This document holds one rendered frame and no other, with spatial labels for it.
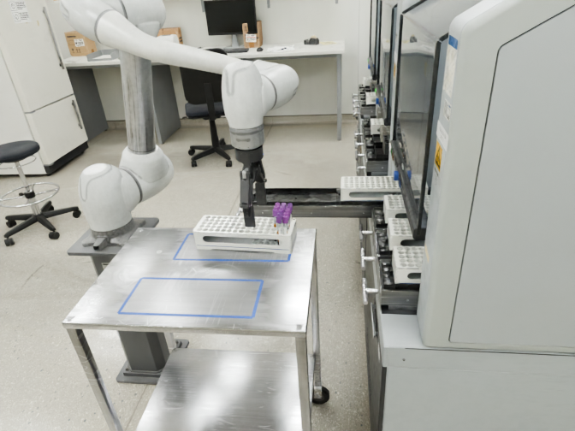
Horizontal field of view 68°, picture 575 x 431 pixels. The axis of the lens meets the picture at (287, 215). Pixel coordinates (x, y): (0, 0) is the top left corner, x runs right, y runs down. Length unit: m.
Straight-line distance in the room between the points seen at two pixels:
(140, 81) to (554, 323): 1.37
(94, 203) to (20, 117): 2.96
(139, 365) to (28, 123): 2.95
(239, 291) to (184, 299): 0.14
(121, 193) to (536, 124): 1.30
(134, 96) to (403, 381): 1.23
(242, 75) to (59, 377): 1.69
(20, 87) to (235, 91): 3.48
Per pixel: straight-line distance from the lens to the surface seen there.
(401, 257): 1.16
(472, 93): 0.79
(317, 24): 4.92
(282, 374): 1.62
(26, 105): 4.46
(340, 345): 2.09
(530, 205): 0.91
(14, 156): 3.32
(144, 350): 1.99
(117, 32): 1.33
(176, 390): 1.66
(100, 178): 1.61
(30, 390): 2.32
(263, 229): 1.24
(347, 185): 1.51
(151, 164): 1.69
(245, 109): 1.07
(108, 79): 5.71
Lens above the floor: 1.52
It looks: 29 degrees down
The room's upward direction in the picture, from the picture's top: 4 degrees counter-clockwise
